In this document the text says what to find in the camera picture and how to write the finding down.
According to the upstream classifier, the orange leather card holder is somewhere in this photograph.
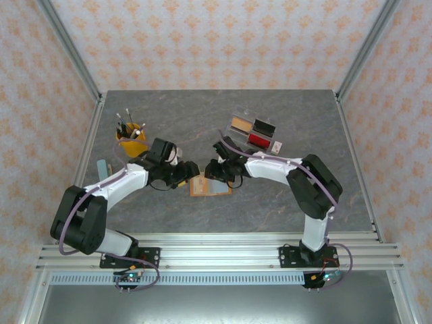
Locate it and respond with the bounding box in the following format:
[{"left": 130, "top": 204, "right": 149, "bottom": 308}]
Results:
[{"left": 189, "top": 171, "right": 233, "bottom": 198}]

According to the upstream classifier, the silver credit card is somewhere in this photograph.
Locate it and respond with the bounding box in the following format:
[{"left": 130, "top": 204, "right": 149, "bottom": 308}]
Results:
[{"left": 205, "top": 178, "right": 229, "bottom": 195}]

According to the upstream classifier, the yellow cup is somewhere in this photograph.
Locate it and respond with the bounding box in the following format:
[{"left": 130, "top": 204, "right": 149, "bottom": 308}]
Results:
[{"left": 115, "top": 123, "right": 149, "bottom": 158}]

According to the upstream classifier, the red pad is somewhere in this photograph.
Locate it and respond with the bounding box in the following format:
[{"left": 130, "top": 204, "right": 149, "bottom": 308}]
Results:
[{"left": 248, "top": 133, "right": 272, "bottom": 151}]

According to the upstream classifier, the tan pad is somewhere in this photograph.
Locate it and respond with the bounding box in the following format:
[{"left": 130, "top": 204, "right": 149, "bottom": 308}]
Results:
[{"left": 230, "top": 116, "right": 254, "bottom": 134}]

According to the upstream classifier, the clear acrylic organizer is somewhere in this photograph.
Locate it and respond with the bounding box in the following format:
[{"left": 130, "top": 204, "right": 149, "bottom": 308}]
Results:
[{"left": 225, "top": 105, "right": 278, "bottom": 153}]

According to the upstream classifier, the black pad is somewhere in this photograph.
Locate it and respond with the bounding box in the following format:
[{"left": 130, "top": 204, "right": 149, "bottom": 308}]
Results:
[{"left": 253, "top": 118, "right": 276, "bottom": 138}]

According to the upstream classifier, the small circuit board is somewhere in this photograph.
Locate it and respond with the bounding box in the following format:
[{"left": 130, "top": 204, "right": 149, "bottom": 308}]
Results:
[
  {"left": 303, "top": 269, "right": 342, "bottom": 290},
  {"left": 116, "top": 273, "right": 141, "bottom": 288}
]

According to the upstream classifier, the grey metal sheet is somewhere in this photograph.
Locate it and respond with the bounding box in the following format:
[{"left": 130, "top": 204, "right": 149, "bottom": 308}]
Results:
[{"left": 20, "top": 283, "right": 416, "bottom": 324}]

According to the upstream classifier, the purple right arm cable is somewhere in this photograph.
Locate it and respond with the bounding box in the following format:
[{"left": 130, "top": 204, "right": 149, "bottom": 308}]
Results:
[{"left": 217, "top": 130, "right": 354, "bottom": 291}]

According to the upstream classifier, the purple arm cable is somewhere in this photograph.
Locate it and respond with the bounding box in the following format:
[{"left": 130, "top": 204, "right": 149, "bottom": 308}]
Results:
[
  {"left": 59, "top": 140, "right": 161, "bottom": 293},
  {"left": 217, "top": 130, "right": 354, "bottom": 291}
]

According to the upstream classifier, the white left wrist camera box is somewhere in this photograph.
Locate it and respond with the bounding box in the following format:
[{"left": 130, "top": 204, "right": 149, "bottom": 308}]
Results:
[{"left": 167, "top": 144, "right": 183, "bottom": 166}]

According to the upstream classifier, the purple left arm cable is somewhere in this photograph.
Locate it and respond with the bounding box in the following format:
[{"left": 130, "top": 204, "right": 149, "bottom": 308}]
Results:
[{"left": 59, "top": 140, "right": 161, "bottom": 293}]

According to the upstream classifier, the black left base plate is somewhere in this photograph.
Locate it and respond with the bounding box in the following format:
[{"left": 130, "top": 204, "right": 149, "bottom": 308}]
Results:
[{"left": 99, "top": 247, "right": 162, "bottom": 269}]

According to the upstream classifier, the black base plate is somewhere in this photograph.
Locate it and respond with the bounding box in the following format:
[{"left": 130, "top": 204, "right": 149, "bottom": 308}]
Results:
[
  {"left": 279, "top": 246, "right": 338, "bottom": 269},
  {"left": 99, "top": 247, "right": 162, "bottom": 269}
]

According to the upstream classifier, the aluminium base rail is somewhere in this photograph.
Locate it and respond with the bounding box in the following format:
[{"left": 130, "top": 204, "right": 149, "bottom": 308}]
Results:
[{"left": 35, "top": 232, "right": 405, "bottom": 271}]

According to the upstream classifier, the aluminium side rail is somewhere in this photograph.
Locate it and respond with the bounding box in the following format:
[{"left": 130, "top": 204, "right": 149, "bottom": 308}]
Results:
[
  {"left": 53, "top": 92, "right": 108, "bottom": 244},
  {"left": 333, "top": 90, "right": 385, "bottom": 244}
]

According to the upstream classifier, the slotted grey cable duct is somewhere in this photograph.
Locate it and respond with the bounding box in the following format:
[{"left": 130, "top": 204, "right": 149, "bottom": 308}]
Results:
[{"left": 50, "top": 273, "right": 306, "bottom": 286}]

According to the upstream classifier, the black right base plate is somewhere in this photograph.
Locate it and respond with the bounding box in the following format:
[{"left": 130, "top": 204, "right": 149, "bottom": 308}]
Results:
[{"left": 279, "top": 246, "right": 338, "bottom": 269}]

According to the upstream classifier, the aluminium corner post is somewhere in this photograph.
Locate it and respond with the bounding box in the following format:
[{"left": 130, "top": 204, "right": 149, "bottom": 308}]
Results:
[
  {"left": 35, "top": 0, "right": 103, "bottom": 102},
  {"left": 337, "top": 0, "right": 402, "bottom": 102}
]

